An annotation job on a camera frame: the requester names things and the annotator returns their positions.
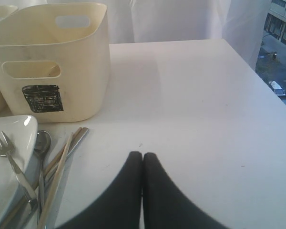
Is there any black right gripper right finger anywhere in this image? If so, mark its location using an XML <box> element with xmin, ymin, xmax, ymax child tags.
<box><xmin>142</xmin><ymin>153</ymin><xmax>227</xmax><ymax>229</ymax></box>

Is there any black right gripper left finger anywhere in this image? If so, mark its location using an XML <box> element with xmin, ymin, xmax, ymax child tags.
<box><xmin>58</xmin><ymin>151</ymin><xmax>143</xmax><ymax>229</ymax></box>

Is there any wooden chopstick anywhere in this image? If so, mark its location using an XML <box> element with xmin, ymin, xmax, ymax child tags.
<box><xmin>0</xmin><ymin>127</ymin><xmax>82</xmax><ymax>227</ymax></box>
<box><xmin>36</xmin><ymin>133</ymin><xmax>73</xmax><ymax>229</ymax></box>

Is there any steel knife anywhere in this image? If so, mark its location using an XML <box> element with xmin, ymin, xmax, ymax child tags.
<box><xmin>16</xmin><ymin>127</ymin><xmax>89</xmax><ymax>229</ymax></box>

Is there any steel spoon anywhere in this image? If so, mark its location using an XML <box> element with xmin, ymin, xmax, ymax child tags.
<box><xmin>34</xmin><ymin>130</ymin><xmax>51</xmax><ymax>223</ymax></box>

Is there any white square plate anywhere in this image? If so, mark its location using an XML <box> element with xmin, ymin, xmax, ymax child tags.
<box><xmin>0</xmin><ymin>115</ymin><xmax>38</xmax><ymax>223</ymax></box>

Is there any small steel fork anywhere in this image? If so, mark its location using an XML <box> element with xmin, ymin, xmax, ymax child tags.
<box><xmin>0</xmin><ymin>131</ymin><xmax>37</xmax><ymax>203</ymax></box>

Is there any cream bin with square mark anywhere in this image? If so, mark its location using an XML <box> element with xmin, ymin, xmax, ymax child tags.
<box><xmin>0</xmin><ymin>2</ymin><xmax>111</xmax><ymax>123</ymax></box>

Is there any white curtain backdrop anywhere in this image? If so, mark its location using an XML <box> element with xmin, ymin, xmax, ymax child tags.
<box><xmin>0</xmin><ymin>0</ymin><xmax>270</xmax><ymax>70</ymax></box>

